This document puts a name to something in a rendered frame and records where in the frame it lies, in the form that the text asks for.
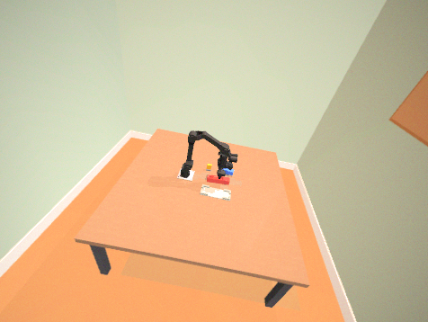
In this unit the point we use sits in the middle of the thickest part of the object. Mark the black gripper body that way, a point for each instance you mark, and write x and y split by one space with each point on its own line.
221 165

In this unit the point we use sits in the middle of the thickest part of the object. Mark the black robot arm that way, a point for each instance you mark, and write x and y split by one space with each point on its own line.
223 148

